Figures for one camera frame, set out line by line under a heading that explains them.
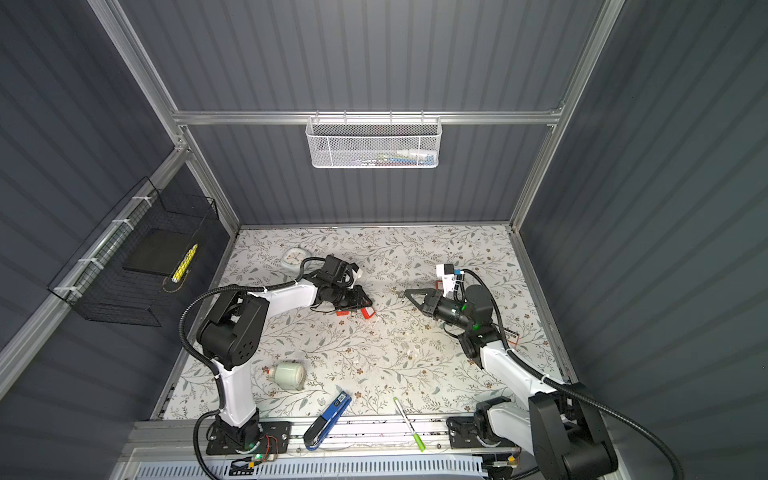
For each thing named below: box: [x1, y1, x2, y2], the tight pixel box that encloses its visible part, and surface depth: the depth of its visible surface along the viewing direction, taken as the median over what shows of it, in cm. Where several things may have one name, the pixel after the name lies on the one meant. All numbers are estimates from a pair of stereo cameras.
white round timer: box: [281, 246, 311, 271], surface depth 110 cm
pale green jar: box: [268, 362, 306, 391], surface depth 78 cm
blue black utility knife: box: [303, 390, 352, 451], surface depth 74 cm
